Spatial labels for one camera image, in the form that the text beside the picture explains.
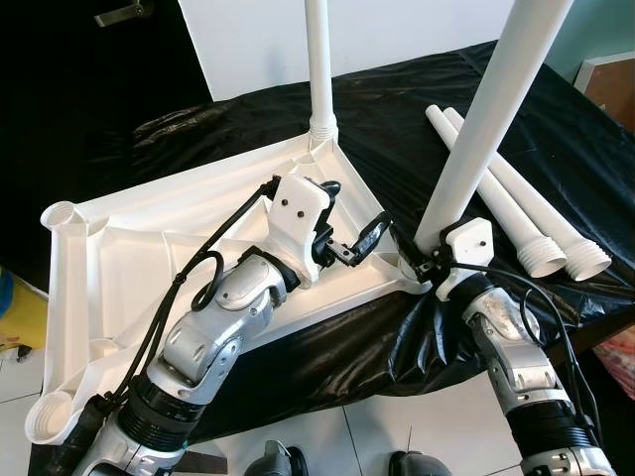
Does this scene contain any red plastic bag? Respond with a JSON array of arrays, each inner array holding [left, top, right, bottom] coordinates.
[[595, 332, 635, 403]]

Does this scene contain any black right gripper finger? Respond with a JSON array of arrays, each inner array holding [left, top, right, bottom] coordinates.
[[389, 219, 424, 267]]

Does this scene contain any brass door handle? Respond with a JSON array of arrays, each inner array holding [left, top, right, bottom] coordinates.
[[94, 0, 157, 28]]

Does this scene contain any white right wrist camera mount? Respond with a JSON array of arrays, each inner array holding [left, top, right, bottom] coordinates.
[[437, 218, 495, 298]]

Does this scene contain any black plastic cover sheet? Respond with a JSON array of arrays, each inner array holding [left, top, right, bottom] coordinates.
[[30, 40, 635, 476]]

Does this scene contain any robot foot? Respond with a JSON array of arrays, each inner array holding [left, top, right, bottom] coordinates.
[[387, 451, 447, 476], [243, 441, 309, 476]]

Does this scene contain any white plastic table top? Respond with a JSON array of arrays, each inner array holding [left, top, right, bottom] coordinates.
[[25, 129, 438, 444]]

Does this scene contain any dark wooden table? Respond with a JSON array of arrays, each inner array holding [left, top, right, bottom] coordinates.
[[556, 317, 635, 368]]

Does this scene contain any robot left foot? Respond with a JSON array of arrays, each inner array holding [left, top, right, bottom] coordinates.
[[243, 441, 309, 476]]

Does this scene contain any brown wooden cabinet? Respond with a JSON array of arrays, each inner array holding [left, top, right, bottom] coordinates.
[[575, 55, 635, 135]]

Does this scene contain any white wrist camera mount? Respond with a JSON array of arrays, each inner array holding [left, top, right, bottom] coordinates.
[[437, 218, 495, 298], [268, 174, 333, 289]]

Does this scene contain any yellow plastic container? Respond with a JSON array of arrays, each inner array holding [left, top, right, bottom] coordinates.
[[0, 268, 49, 360]]

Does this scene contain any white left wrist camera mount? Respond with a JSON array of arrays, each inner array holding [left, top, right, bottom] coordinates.
[[268, 174, 333, 289]]

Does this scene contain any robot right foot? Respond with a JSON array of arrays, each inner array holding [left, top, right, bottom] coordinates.
[[387, 451, 447, 476]]

